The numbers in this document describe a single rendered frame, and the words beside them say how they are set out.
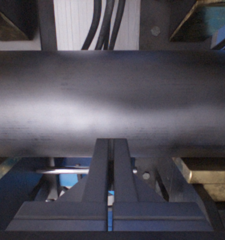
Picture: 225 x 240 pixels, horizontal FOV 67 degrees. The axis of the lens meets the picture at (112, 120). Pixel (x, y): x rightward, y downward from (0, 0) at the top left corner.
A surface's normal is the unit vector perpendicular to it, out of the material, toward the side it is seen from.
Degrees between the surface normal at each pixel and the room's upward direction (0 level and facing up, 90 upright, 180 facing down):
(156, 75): 90
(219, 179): 90
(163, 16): 90
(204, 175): 90
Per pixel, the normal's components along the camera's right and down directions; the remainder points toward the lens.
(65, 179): 0.00, 0.29
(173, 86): 0.00, -0.20
